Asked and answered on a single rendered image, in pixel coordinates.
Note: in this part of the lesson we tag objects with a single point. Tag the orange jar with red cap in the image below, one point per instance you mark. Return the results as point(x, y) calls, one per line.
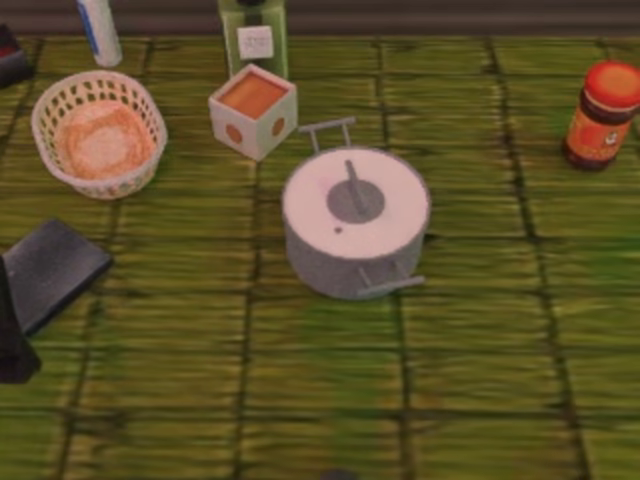
point(601, 120)

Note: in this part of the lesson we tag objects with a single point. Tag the green bottle with white label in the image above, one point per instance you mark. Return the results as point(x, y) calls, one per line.
point(260, 30)

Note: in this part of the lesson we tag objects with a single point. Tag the green bamboo mat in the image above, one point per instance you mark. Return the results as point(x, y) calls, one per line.
point(320, 350)

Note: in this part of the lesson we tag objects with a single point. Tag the white tube with blue stripe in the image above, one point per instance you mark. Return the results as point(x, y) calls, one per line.
point(100, 30)

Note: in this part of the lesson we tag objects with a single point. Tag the white cube box orange dots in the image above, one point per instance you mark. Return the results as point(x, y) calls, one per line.
point(252, 117)

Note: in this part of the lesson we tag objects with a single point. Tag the dark box with red content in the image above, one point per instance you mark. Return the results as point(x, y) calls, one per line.
point(10, 57)

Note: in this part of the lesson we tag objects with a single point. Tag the round orange bread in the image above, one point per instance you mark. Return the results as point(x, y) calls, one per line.
point(102, 142)

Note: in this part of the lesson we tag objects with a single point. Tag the white perforated plastic basket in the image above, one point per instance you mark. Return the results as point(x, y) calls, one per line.
point(52, 145)

